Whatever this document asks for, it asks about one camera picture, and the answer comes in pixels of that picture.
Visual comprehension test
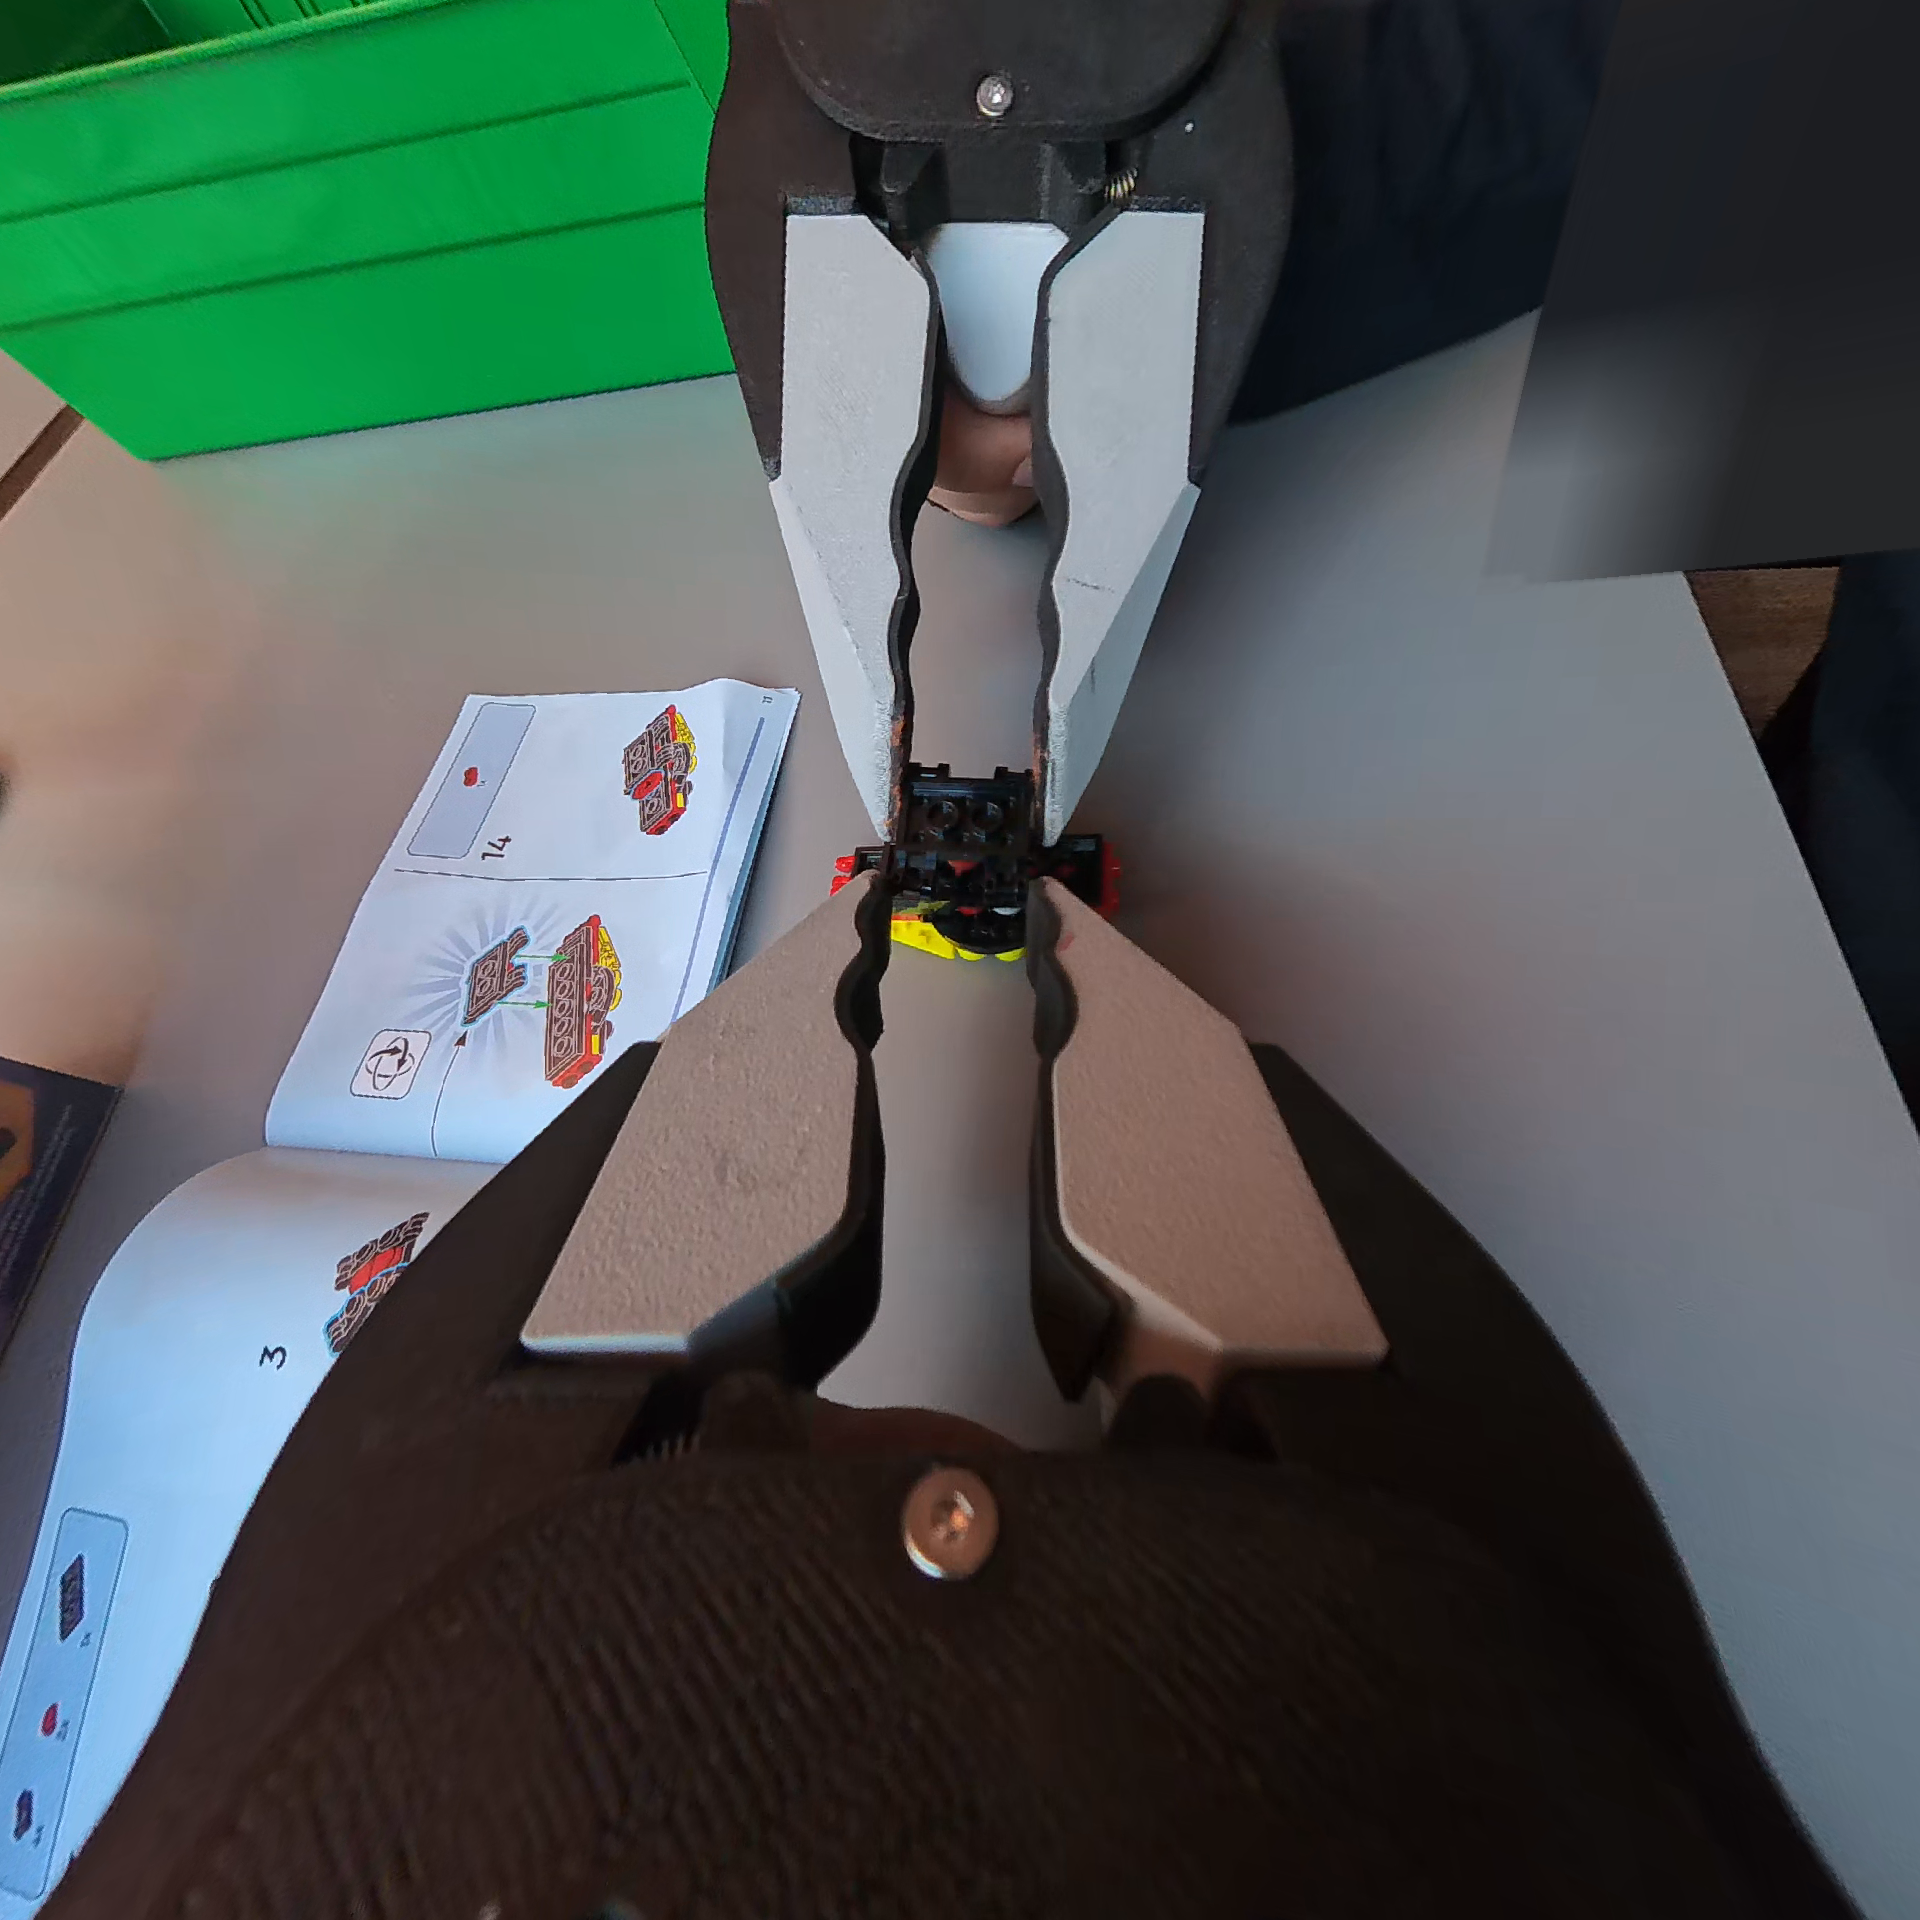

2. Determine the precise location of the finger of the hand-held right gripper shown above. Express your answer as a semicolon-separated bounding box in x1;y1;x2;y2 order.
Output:
1024;199;1210;838
765;207;947;838

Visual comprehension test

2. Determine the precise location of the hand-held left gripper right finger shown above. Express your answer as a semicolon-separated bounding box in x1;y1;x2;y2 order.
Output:
1024;878;1392;1404

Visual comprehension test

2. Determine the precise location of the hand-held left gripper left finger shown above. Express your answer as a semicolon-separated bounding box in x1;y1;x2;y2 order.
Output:
517;883;893;1396

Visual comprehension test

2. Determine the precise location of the red yellow black lego assembly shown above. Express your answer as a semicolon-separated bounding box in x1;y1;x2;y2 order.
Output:
831;836;1126;964

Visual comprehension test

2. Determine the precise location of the black lego brick piece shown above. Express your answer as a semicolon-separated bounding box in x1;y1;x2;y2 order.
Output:
896;762;1039;860

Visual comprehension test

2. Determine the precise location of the lego instruction booklet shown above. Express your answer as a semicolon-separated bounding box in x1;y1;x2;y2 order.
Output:
0;678;800;1907

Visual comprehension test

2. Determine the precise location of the lego set cardboard box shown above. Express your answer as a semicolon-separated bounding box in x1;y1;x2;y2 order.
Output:
0;1055;122;1359

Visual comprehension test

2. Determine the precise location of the person's right hand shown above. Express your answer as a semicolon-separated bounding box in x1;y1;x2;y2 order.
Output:
919;392;1050;531

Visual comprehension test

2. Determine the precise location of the green plastic storage bin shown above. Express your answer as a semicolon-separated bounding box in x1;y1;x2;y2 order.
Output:
0;0;735;459

